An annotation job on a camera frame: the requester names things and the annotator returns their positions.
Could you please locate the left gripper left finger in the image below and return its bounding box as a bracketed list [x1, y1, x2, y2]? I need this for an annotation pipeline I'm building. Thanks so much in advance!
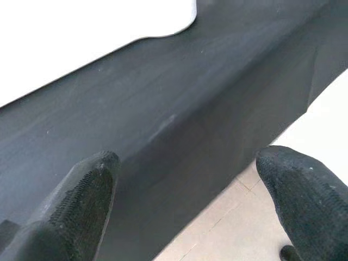
[0, 151, 121, 261]

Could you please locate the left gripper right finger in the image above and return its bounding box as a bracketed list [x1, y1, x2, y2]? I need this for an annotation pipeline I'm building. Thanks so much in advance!
[255, 145, 348, 261]

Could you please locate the dark robot left foot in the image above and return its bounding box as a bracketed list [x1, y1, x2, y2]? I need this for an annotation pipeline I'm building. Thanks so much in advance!
[281, 244, 300, 261]

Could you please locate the black tablecloth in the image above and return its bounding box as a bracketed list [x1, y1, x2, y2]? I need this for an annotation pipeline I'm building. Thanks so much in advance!
[0, 0, 348, 261]

